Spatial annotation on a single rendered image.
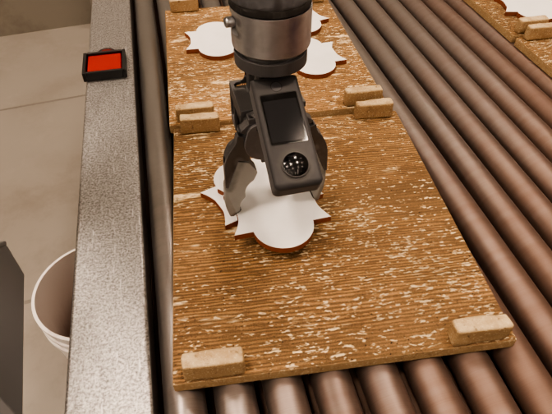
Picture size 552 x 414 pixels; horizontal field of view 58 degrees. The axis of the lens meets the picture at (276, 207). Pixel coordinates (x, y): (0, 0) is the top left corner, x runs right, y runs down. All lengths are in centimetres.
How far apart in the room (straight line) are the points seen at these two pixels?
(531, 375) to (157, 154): 56
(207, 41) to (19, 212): 136
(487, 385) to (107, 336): 39
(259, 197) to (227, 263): 9
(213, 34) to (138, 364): 66
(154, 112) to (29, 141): 169
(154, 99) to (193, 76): 8
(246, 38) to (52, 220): 169
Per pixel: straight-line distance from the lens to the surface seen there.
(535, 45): 110
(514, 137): 87
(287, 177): 45
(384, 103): 80
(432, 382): 55
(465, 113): 89
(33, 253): 200
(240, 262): 59
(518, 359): 59
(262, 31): 46
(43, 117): 265
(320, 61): 92
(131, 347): 57
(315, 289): 56
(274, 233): 58
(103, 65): 99
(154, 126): 83
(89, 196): 73
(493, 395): 56
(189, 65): 94
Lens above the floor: 140
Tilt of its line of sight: 46 degrees down
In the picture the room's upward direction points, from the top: straight up
